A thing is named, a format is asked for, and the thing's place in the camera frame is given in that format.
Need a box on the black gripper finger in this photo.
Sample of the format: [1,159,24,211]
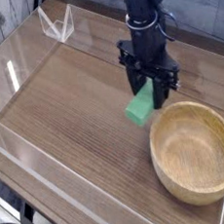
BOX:
[152,76,169,109]
[126,66,147,94]

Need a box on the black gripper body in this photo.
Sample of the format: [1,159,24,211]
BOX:
[117,23,180,90]

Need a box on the green rectangular block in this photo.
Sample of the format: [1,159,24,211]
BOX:
[125,79,154,126]

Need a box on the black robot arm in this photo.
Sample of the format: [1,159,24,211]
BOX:
[117,0,180,109]

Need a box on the wooden bowl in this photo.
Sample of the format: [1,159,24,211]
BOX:
[149,101,224,205]

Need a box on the clear acrylic corner bracket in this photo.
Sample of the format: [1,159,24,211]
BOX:
[38,5,74,43]

